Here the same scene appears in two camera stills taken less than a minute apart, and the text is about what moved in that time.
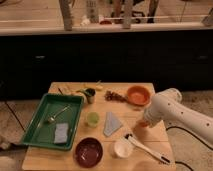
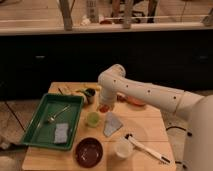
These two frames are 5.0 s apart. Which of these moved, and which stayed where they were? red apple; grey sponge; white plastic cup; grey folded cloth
Moved: red apple
Stayed: grey folded cloth; grey sponge; white plastic cup
